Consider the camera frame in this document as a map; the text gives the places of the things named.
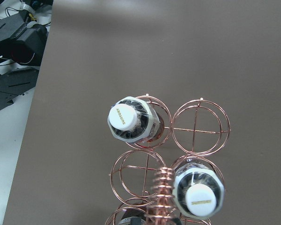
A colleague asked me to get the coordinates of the black equipment on side table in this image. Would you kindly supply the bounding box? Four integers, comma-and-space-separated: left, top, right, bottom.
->
0, 13, 48, 110

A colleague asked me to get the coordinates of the copper wire bottle basket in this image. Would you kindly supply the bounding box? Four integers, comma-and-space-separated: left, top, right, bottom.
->
106, 94, 230, 225

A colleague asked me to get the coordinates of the tea bottle white cap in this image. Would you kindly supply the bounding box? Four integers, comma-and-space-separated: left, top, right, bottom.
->
118, 207, 147, 225
171, 155, 225, 220
107, 96, 164, 143

